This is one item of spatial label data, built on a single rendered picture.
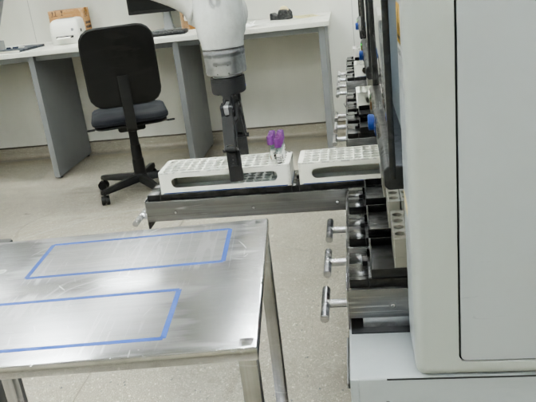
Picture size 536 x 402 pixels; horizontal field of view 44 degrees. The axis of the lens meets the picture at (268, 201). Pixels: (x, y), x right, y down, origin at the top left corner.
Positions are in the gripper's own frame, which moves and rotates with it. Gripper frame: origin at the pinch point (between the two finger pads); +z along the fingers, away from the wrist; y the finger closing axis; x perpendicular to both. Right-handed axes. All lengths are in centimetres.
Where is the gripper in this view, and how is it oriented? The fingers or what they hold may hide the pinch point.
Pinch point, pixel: (239, 164)
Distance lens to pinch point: 149.3
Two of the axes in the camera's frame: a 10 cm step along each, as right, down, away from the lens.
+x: 9.9, -0.8, -1.4
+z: 1.2, 9.4, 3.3
